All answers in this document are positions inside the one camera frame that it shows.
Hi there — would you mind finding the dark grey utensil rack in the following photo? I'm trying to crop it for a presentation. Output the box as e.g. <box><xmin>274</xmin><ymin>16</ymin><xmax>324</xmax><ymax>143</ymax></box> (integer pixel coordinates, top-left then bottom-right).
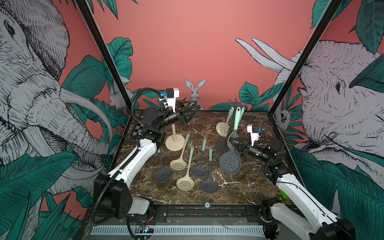
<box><xmin>215</xmin><ymin>98</ymin><xmax>246</xmax><ymax>155</ymax></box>

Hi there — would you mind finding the left black frame post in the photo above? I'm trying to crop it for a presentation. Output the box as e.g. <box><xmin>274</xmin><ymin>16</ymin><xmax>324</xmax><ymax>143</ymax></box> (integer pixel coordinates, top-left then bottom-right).
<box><xmin>75</xmin><ymin>1</ymin><xmax>132</xmax><ymax>116</ymax></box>

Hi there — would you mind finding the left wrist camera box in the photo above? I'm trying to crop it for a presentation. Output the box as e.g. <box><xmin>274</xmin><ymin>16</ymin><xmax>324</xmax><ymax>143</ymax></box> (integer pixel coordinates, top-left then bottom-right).
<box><xmin>162</xmin><ymin>88</ymin><xmax>180</xmax><ymax>113</ymax></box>

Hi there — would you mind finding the right black frame post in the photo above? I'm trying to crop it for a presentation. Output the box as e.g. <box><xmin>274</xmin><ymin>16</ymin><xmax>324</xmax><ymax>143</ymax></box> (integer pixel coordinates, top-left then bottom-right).
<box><xmin>269</xmin><ymin>0</ymin><xmax>342</xmax><ymax>116</ymax></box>

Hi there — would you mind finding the beige skimmer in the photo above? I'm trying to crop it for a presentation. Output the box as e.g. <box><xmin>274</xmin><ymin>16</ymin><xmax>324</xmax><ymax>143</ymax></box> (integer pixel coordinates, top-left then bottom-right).
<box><xmin>170</xmin><ymin>132</ymin><xmax>190</xmax><ymax>171</ymax></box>
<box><xmin>216</xmin><ymin>107</ymin><xmax>234</xmax><ymax>137</ymax></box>
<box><xmin>227</xmin><ymin>107</ymin><xmax>245</xmax><ymax>149</ymax></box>
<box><xmin>176</xmin><ymin>146</ymin><xmax>195</xmax><ymax>191</ymax></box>

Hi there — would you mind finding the checkerboard calibration board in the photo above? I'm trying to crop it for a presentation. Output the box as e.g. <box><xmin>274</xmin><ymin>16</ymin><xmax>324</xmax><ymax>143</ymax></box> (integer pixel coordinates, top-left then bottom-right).
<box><xmin>131</xmin><ymin>123</ymin><xmax>145</xmax><ymax>140</ymax></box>

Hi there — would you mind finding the black frame post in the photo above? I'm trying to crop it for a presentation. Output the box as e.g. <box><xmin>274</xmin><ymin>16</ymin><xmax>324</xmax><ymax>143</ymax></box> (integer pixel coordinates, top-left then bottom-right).
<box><xmin>269</xmin><ymin>0</ymin><xmax>342</xmax><ymax>116</ymax></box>
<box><xmin>75</xmin><ymin>1</ymin><xmax>132</xmax><ymax>116</ymax></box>

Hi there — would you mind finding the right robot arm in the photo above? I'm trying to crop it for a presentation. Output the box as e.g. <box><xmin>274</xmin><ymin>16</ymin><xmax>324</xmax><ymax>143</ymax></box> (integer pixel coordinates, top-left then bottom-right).
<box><xmin>230</xmin><ymin>138</ymin><xmax>356</xmax><ymax>240</ymax></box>

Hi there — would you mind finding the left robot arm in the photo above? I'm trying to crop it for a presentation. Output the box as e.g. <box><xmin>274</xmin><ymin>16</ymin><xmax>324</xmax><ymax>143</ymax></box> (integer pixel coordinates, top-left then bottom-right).
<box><xmin>90</xmin><ymin>100</ymin><xmax>201</xmax><ymax>226</ymax></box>

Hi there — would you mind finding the beige utensil rack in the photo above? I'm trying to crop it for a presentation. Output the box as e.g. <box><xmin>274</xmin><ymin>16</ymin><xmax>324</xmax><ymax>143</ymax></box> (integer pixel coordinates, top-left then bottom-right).
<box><xmin>155</xmin><ymin>92</ymin><xmax>186</xmax><ymax>152</ymax></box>

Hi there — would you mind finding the black front rail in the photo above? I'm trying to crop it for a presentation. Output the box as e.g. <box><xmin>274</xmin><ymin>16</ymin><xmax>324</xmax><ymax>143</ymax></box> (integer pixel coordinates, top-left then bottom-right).
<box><xmin>85</xmin><ymin>203</ymin><xmax>271</xmax><ymax>224</ymax></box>

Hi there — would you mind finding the small round rail knob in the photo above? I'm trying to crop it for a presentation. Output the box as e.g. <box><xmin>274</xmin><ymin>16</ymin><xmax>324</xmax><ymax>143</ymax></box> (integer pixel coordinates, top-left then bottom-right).
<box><xmin>204</xmin><ymin>201</ymin><xmax>211</xmax><ymax>209</ymax></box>

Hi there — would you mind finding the white perforated vent strip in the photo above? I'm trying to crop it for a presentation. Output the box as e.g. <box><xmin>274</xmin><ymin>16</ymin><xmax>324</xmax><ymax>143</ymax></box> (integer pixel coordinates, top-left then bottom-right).
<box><xmin>91</xmin><ymin>225</ymin><xmax>265</xmax><ymax>237</ymax></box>

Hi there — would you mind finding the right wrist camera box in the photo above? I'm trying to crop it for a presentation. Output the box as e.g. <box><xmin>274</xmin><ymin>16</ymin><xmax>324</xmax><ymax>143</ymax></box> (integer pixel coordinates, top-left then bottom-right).
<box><xmin>247</xmin><ymin>125</ymin><xmax>264</xmax><ymax>146</ymax></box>

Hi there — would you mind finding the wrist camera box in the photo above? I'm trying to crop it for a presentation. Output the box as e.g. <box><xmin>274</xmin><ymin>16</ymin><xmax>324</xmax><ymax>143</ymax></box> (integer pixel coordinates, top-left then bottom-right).
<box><xmin>162</xmin><ymin>88</ymin><xmax>180</xmax><ymax>113</ymax></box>
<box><xmin>247</xmin><ymin>125</ymin><xmax>264</xmax><ymax>146</ymax></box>

